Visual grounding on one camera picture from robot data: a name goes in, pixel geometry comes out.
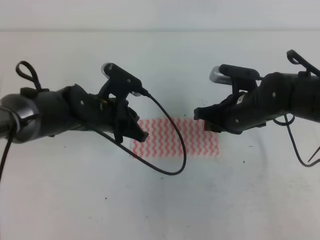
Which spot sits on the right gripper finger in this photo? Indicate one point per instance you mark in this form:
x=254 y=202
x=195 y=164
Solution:
x=212 y=112
x=213 y=126

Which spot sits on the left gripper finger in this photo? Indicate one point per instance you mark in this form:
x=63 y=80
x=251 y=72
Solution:
x=132 y=119
x=131 y=131

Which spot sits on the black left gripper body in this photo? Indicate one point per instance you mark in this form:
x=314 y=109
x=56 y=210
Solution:
x=106 y=111

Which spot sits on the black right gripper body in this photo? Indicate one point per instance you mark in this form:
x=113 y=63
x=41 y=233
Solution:
x=270 y=100

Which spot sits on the pink white wavy towel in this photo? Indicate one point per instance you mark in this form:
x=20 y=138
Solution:
x=164 y=142

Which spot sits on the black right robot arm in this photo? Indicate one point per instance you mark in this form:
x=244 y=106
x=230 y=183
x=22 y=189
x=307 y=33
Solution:
x=306 y=93

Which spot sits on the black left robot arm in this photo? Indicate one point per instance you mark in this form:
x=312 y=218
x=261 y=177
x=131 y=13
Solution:
x=38 y=112

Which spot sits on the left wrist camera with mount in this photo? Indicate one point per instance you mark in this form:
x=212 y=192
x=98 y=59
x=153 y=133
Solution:
x=120 y=83

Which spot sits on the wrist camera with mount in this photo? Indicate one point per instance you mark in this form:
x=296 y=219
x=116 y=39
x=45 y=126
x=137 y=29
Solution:
x=120 y=83
x=240 y=78

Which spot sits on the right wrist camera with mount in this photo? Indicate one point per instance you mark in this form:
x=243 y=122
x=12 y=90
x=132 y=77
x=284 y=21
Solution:
x=240 y=78

